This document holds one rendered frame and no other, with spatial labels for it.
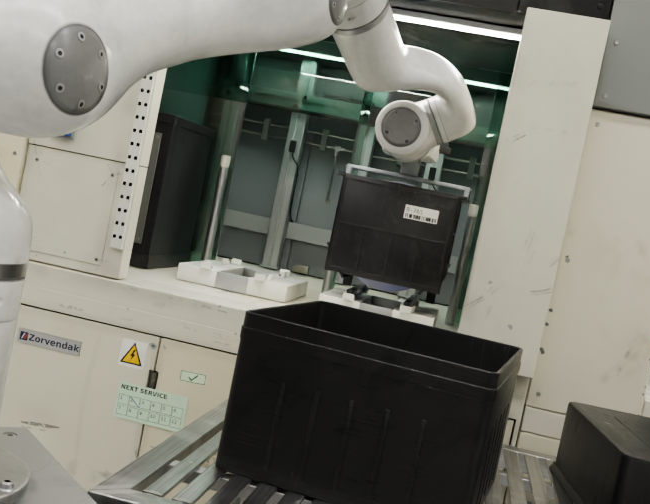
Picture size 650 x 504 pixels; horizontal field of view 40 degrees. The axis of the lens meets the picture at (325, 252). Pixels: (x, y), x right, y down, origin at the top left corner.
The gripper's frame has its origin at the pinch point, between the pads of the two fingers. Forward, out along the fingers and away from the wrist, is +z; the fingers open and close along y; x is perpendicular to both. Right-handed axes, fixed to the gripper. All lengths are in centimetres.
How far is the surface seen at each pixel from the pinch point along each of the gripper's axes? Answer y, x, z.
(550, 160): 22.7, -1.0, -35.0
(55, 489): -17, -44, -94
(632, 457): 36, -34, -69
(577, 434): 33, -36, -49
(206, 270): -32.0, -30.4, -10.1
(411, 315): 6.5, -30.1, -10.1
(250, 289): -23.1, -32.0, -10.1
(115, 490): -13, -44, -90
